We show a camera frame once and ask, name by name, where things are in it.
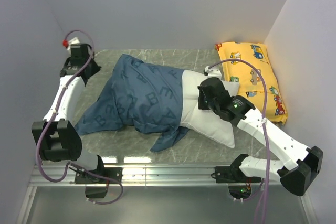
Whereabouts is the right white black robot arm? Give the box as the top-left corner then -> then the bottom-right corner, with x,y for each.
198,77 -> 323,196

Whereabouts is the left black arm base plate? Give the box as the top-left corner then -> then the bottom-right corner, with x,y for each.
74,166 -> 123,200

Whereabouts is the white pillow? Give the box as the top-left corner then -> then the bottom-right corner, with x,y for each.
180,70 -> 235,148

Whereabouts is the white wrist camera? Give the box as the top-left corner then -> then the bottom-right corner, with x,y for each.
62,37 -> 80,51
203,66 -> 222,79

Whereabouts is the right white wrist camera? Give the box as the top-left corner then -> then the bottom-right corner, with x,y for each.
203,66 -> 222,79

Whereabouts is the yellow car print pillow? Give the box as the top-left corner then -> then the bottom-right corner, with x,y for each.
215,42 -> 288,124

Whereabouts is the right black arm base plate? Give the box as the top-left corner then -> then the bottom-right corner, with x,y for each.
211,165 -> 263,200

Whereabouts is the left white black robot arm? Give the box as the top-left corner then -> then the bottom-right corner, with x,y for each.
31,38 -> 106,183

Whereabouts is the aluminium mounting rail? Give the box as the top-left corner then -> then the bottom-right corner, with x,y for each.
29,161 -> 281,187

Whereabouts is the blue cartoon mouse pillowcase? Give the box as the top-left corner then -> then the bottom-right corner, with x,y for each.
75,54 -> 188,152

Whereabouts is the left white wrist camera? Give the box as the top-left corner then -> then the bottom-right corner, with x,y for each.
62,37 -> 80,51

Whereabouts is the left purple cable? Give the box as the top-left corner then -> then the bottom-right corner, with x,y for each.
35,30 -> 124,206

